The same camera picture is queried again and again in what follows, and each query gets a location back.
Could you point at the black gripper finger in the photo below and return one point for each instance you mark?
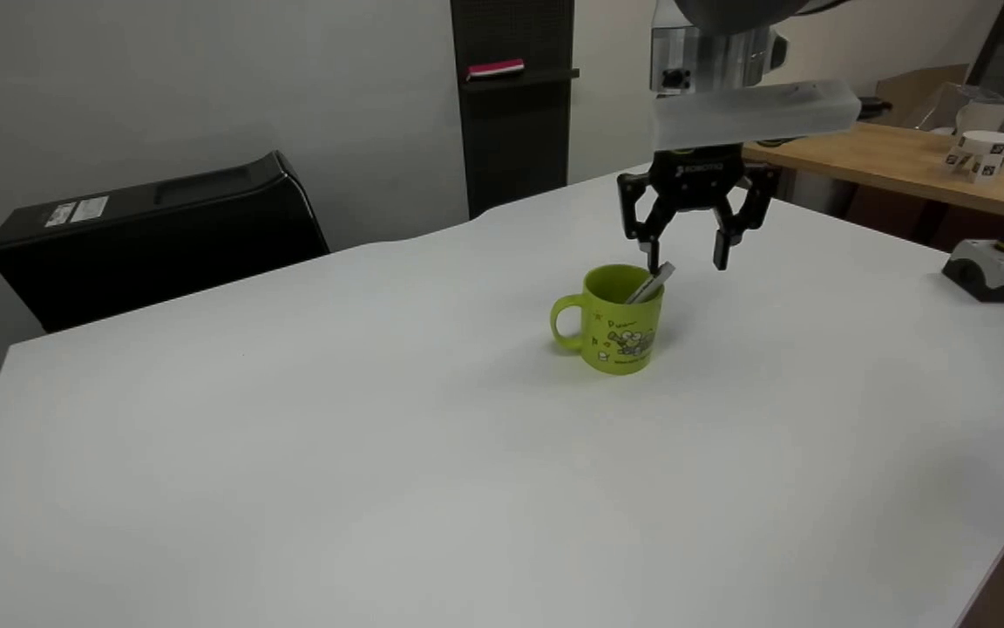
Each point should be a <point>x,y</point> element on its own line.
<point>734,220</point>
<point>641,229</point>

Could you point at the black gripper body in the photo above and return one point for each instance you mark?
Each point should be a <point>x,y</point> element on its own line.
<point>694,179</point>

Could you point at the white marker pen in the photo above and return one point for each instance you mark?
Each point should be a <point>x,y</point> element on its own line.
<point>654,284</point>

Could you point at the green ceramic mug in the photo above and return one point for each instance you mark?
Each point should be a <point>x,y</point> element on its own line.
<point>603,327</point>

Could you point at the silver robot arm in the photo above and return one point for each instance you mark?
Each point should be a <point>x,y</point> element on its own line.
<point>708,74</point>

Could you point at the black tall shelf unit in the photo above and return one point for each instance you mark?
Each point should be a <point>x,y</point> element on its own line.
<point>514,126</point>

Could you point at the wooden side table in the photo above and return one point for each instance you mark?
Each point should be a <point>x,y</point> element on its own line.
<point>889,158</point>

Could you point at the pink book on shelf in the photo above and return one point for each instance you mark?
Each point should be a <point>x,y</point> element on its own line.
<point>495,67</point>

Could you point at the cardboard box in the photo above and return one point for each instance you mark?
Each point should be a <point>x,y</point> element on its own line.
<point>910,92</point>

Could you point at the clear plastic cover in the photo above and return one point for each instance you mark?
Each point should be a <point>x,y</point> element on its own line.
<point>960,107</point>

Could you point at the white patterned cup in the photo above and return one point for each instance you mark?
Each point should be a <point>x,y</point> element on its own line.
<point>978,155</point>

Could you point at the grey black desk device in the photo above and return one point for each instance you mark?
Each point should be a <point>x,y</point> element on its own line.
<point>978,265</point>

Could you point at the black computer tower case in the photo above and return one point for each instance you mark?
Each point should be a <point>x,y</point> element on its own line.
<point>108,252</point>

